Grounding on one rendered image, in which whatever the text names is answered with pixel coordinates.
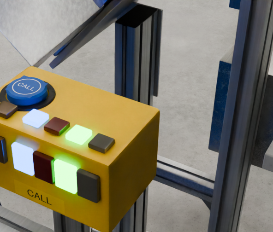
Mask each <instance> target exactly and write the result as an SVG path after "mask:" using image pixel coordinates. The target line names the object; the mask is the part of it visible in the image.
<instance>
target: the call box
mask: <svg viewBox="0 0 273 232"><path fill-rule="evenodd" d="M24 75H25V76H28V77H35V78H38V79H41V80H42V81H44V82H45V83H48V84H47V92H48V95H47V98H46V99H45V100H44V101H42V102H40V103H38V104H35V105H30V106H20V105H17V106H18V111H16V112H15V113H14V114H13V115H11V116H10V117H9V118H8V119H5V118H2V117H0V136H2V137H4V138H5V142H6V151H7V158H8V161H7V163H5V164H3V163H1V162H0V187H2V188H4V189H7V190H9V191H11V192H13V193H16V194H18V195H20V196H22V197H24V198H26V199H29V200H31V201H33V202H35V203H38V204H40V205H42V206H44V207H47V208H49V209H51V210H53V211H56V212H58V213H60V214H62V215H65V216H67V217H69V218H71V219H74V220H76V221H78V222H80V223H83V224H85V225H87V226H89V227H91V228H94V229H96V230H98V231H100V232H112V231H113V229H114V228H115V227H116V225H117V224H118V223H119V222H120V221H121V219H122V218H123V217H124V215H125V214H126V213H127V212H128V210H129V209H130V208H131V207H132V205H133V204H134V203H135V201H136V200H137V199H138V198H139V197H140V195H141V194H142V193H143V192H144V190H145V189H146V188H147V186H148V185H149V184H150V183H151V181H152V180H153V179H154V177H155V176H156V169H157V154H158V139H159V124H160V110H159V109H157V108H155V107H152V106H149V105H146V104H143V103H140V102H137V101H134V100H132V99H128V98H125V97H122V96H119V95H116V94H114V93H111V92H108V91H105V90H102V89H99V88H96V87H93V86H90V85H87V84H84V83H81V82H78V81H75V80H72V79H69V78H66V77H63V76H60V75H58V74H55V73H52V72H49V71H46V70H42V69H40V68H37V67H34V66H30V67H28V68H26V69H25V70H23V71H22V72H21V73H19V74H18V75H16V76H15V77H14V78H12V79H11V80H10V81H8V82H7V83H6V84H4V85H3V86H1V87H0V103H1V102H2V101H6V102H9V101H8V99H7V94H6V88H7V86H8V85H9V84H10V83H11V82H12V81H14V80H15V79H18V78H21V77H22V76H24ZM9 103H10V102H9ZM33 109H36V110H39V111H41V112H44V113H47V114H48V116H49V119H48V120H46V121H45V122H44V123H43V124H42V125H41V126H40V127H38V128H36V127H34V126H31V125H29V124H26V123H24V122H23V117H24V116H25V115H27V114H28V113H29V112H30V111H32V110H33ZM53 117H57V118H60V119H63V120H65V121H68V122H70V127H69V128H68V129H67V130H66V131H65V132H63V133H62V134H61V135H60V136H57V135H55V134H52V133H49V132H47V131H45V130H44V125H45V124H46V123H48V122H49V121H50V120H51V119H52V118H53ZM75 125H79V126H81V127H84V128H87V129H90V130H92V135H91V136H90V137H89V138H88V139H87V140H86V141H85V142H84V143H83V144H82V145H80V144H78V143H75V142H73V141H70V140H67V139H66V138H65V135H66V133H68V132H69V131H70V130H71V129H72V128H73V127H74V126H75ZM98 133H101V134H103V135H106V136H108V137H111V138H114V139H115V143H114V145H113V146H112V147H111V148H110V149H109V150H108V151H107V152H106V153H105V154H104V153H101V152H98V151H96V150H93V149H90V148H89V147H88V143H89V142H90V141H91V140H92V139H93V138H94V137H95V136H96V135H97V134H98ZM14 142H17V143H19V144H22V145H24V146H27V147H29V148H31V149H33V152H34V151H39V152H41V153H44V154H46V155H49V156H51V157H54V159H55V161H56V160H57V159H59V160H61V161H64V162H66V163H68V164H71V165H73V166H76V167H77V170H78V169H79V168H81V169H83V170H86V171H88V172H91V173H93V174H96V175H98V176H99V177H100V201H99V202H98V203H94V202H92V201H90V200H88V199H85V198H83V197H81V196H78V195H77V192H76V193H75V194H73V193H71V192H69V191H66V190H64V189H62V188H59V187H57V186H56V185H55V183H54V184H53V185H52V184H50V183H47V182H45V181H43V180H41V179H38V178H36V177H35V174H34V175H29V174H27V173H24V172H22V171H20V170H17V169H15V168H14V162H13V155H12V144H13V143H14Z"/></svg>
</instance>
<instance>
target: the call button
mask: <svg viewBox="0 0 273 232"><path fill-rule="evenodd" d="M47 84H48V83H45V82H44V81H42V80H41V79H38V78H35V77H28V76H25V75H24V76H22V77H21V78H18V79H15V80H14V81H12V82H11V83H10V84H9V85H8V86H7V88H6V94H7V99H8V101H9V102H10V103H12V104H15V105H20V106H30V105H35V104H38V103H40V102H42V101H44V100H45V99H46V98H47V95H48V92H47Z"/></svg>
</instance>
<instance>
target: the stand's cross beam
mask: <svg viewBox="0 0 273 232"><path fill-rule="evenodd" d="M153 180H155V181H158V182H160V183H162V184H165V185H167V186H170V187H173V188H175V189H178V190H180V191H183V192H186V193H188V194H190V195H193V196H195V197H198V198H201V199H203V200H206V201H208V202H212V197H213V191H214V182H215V176H213V175H211V174H207V173H205V172H203V171H200V170H197V169H195V168H192V167H189V166H186V165H184V164H181V163H178V162H176V161H173V160H170V159H168V158H165V157H162V156H159V155H157V169H156V176H155V177H154V179H153Z"/></svg>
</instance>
